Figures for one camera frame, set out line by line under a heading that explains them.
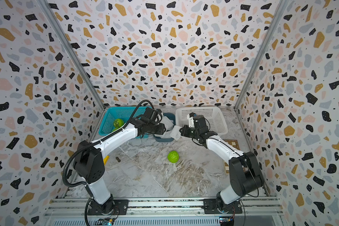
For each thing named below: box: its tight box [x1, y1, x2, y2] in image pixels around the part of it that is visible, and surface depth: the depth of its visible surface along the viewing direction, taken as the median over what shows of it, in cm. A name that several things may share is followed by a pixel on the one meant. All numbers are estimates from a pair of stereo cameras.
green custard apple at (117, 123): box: [112, 118, 125, 132], surface depth 105 cm
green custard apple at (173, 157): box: [167, 150, 180, 164], surface depth 89 cm
